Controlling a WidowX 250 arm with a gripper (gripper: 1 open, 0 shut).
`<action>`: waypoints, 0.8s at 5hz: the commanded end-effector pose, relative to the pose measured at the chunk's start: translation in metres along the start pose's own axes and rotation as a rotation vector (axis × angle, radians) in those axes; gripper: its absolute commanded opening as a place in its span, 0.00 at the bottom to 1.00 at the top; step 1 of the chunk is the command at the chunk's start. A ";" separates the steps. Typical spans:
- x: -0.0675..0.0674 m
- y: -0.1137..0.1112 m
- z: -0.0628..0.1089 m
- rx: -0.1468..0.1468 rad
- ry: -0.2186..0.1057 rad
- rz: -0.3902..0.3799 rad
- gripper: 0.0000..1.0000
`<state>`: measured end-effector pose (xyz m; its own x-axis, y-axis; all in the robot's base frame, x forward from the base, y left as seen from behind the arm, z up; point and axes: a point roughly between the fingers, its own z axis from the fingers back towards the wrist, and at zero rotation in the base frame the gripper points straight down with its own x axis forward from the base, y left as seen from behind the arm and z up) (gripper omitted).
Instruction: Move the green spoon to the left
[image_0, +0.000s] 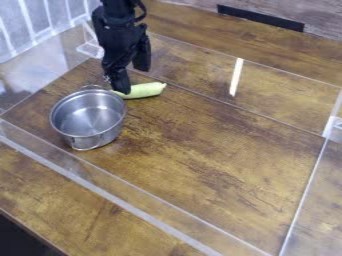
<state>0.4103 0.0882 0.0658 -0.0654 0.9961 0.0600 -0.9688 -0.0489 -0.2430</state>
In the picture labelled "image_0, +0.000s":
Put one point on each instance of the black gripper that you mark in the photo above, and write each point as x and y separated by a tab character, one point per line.
126	45

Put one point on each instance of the green handled metal spoon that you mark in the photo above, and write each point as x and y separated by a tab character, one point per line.
143	90

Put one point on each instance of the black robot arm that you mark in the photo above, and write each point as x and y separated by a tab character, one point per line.
119	12

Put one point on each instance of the small steel pot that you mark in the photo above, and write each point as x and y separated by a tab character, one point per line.
89	117

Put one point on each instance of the black bar on table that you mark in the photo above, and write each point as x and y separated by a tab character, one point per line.
261	18

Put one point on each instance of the clear acrylic triangle bracket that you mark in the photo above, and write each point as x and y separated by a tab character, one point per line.
90	48

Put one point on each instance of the clear acrylic enclosure panel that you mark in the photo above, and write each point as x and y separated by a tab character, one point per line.
183	225

